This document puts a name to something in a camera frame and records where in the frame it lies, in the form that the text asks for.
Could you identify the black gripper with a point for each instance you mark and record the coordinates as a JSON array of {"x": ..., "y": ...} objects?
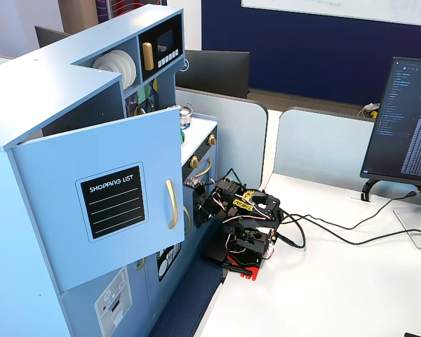
[{"x": 200, "y": 203}]

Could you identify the red robot base clamp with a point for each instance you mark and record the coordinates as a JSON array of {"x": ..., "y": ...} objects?
[{"x": 252, "y": 270}]

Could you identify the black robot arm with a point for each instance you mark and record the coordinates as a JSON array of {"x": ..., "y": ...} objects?
[{"x": 266, "y": 207}]

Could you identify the blue oven door with window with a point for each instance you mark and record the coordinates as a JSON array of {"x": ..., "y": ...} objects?
[{"x": 199, "y": 196}]

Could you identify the black flat plate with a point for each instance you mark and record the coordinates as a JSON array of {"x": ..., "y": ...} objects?
[{"x": 214, "y": 254}]

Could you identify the gold stove knob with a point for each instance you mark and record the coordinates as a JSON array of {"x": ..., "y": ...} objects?
[
  {"x": 212, "y": 139},
  {"x": 194, "y": 162}
]

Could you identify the blue dishwasher door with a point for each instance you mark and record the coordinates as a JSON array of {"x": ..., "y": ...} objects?
[{"x": 168, "y": 259}]

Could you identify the grey desk partition panel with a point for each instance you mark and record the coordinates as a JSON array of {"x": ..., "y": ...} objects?
[
  {"x": 238, "y": 140},
  {"x": 319, "y": 151}
]

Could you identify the steel toy pot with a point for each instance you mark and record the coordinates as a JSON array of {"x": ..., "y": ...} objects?
[{"x": 186, "y": 121}]

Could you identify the black monitor with logo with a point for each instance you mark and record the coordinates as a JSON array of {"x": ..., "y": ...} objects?
[{"x": 214, "y": 73}]

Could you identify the blue shopping list door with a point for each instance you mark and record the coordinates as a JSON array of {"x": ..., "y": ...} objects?
[{"x": 56, "y": 228}]

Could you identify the blue ice dispenser door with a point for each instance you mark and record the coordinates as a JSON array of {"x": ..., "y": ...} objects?
[{"x": 84, "y": 309}]

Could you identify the white toy plate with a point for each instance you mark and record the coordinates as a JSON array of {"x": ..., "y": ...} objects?
[
  {"x": 128, "y": 68},
  {"x": 134, "y": 68},
  {"x": 107, "y": 65}
]

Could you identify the toy microwave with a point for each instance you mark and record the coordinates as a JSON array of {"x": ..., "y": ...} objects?
[{"x": 168, "y": 24}]

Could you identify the computer monitor showing code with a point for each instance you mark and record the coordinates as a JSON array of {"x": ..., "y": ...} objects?
[{"x": 389, "y": 140}]

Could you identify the blue wooden toy kitchen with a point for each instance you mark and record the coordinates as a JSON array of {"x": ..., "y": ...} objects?
[{"x": 38, "y": 87}]

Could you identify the black monitor seen from behind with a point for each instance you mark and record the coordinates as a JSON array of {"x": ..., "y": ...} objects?
[{"x": 49, "y": 36}]

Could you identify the whiteboard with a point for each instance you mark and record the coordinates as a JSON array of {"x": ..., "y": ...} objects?
[{"x": 337, "y": 7}]

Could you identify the white monitor base plate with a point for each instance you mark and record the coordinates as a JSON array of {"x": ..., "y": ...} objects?
[{"x": 407, "y": 217}]

